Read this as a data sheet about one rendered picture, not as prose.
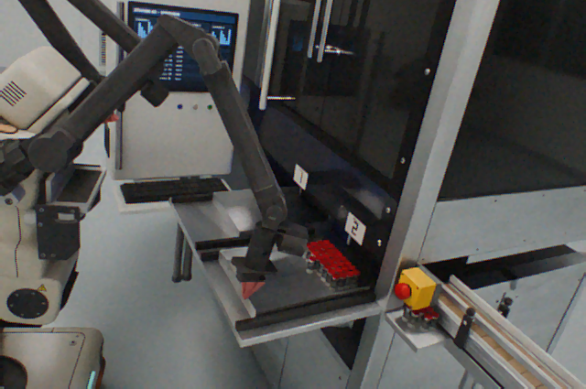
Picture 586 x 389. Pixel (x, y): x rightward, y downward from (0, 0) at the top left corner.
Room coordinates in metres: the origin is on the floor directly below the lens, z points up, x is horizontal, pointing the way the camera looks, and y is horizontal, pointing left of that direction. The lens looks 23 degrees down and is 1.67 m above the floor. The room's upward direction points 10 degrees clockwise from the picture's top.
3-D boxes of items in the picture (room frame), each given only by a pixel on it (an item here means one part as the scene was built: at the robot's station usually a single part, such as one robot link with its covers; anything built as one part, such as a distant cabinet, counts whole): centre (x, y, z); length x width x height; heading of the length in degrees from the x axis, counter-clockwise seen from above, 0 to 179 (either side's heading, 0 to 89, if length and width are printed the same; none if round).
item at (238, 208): (1.42, 0.05, 0.90); 0.34 x 0.26 x 0.04; 121
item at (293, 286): (1.08, -0.05, 0.90); 0.34 x 0.26 x 0.04; 122
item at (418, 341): (0.98, -0.40, 0.87); 0.14 x 0.13 x 0.02; 121
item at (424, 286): (0.97, -0.35, 0.99); 0.08 x 0.07 x 0.07; 121
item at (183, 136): (1.80, 0.53, 1.19); 0.50 x 0.19 x 0.78; 121
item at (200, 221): (1.24, 0.02, 0.87); 0.70 x 0.48 x 0.02; 31
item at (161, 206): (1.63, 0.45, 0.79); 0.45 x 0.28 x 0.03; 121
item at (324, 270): (1.13, -0.12, 0.90); 0.18 x 0.02 x 0.05; 32
